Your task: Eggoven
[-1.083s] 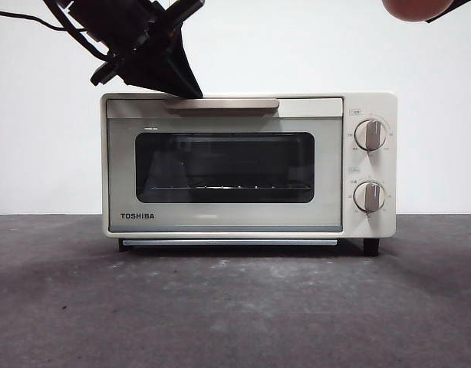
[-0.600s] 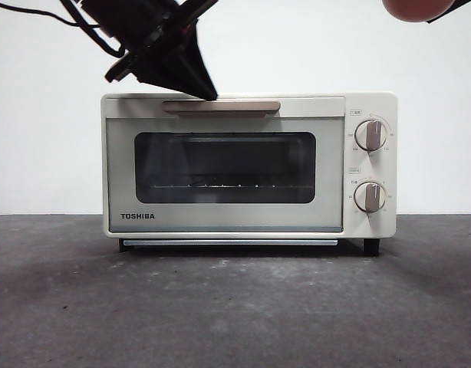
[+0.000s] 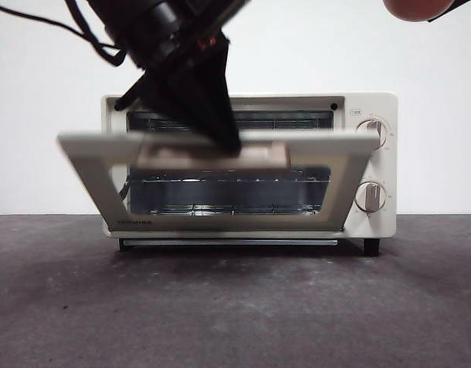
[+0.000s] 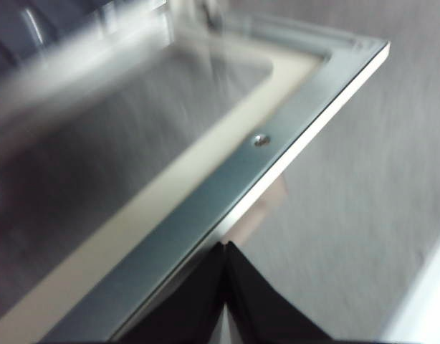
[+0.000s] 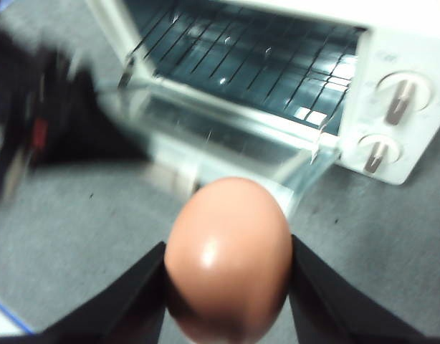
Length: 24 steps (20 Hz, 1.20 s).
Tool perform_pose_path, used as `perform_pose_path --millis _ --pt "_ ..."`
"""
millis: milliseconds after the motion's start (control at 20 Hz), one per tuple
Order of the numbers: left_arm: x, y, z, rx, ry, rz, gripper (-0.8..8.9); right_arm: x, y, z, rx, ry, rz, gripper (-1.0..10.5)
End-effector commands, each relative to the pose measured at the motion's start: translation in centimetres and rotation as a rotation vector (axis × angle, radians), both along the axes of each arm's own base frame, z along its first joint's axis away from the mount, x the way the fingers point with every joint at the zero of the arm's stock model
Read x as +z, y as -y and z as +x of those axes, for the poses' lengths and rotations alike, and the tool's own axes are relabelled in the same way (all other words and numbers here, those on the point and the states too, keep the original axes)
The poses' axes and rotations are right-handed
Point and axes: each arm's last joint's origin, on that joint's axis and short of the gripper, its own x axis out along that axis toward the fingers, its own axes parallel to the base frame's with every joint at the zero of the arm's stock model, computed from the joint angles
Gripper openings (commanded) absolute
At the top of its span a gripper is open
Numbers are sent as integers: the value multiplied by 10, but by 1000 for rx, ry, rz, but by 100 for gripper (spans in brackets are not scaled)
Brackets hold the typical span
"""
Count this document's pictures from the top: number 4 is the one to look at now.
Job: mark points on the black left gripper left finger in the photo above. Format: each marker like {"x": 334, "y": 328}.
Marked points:
{"x": 191, "y": 308}

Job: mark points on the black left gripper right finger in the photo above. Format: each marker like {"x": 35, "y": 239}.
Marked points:
{"x": 263, "y": 308}

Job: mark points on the cream Toshiba toaster oven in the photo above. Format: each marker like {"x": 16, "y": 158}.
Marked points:
{"x": 62, "y": 25}

